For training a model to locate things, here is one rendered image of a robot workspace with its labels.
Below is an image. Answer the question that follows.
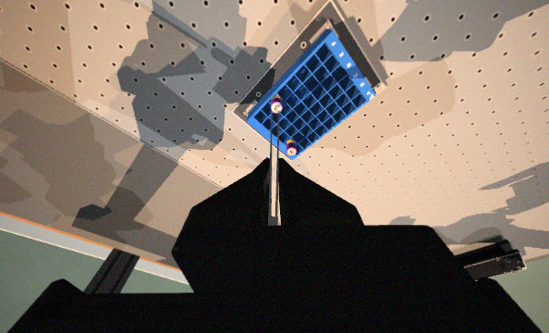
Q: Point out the blue grid tube rack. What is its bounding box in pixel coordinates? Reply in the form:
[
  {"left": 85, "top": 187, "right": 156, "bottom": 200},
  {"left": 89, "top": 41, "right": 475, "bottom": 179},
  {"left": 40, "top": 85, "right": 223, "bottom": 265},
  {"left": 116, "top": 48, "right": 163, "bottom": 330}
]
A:
[{"left": 247, "top": 29, "right": 376, "bottom": 160}]

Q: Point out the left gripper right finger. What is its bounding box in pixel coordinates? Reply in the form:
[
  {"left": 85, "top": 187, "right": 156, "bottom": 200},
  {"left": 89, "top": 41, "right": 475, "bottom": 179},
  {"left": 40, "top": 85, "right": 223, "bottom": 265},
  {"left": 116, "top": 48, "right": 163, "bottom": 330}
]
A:
[{"left": 278, "top": 158, "right": 364, "bottom": 226}]

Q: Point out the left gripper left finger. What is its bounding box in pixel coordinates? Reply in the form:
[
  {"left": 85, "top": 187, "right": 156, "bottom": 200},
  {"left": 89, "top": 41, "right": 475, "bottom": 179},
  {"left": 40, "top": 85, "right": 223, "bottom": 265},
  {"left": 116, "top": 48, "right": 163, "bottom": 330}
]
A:
[{"left": 182, "top": 158, "right": 270, "bottom": 228}]

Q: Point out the grey bar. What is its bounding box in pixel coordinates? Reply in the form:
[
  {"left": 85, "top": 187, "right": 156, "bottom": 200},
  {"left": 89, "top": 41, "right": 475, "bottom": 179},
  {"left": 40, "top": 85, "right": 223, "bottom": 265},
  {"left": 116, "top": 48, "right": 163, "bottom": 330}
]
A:
[{"left": 268, "top": 110, "right": 280, "bottom": 226}]

